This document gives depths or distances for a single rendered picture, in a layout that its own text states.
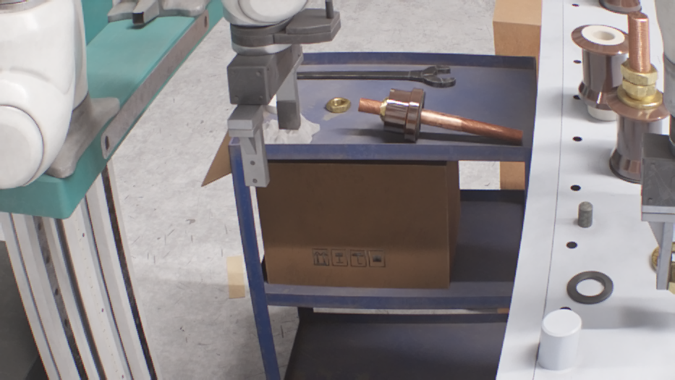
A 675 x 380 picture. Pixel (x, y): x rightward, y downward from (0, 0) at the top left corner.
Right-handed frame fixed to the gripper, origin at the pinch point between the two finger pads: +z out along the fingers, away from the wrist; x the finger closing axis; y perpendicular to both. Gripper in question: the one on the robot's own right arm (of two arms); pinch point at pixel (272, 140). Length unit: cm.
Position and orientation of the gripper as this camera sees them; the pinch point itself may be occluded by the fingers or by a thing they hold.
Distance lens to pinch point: 141.8
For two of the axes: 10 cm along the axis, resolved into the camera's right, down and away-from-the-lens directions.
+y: -9.7, -0.6, 2.4
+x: -2.4, 5.3, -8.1
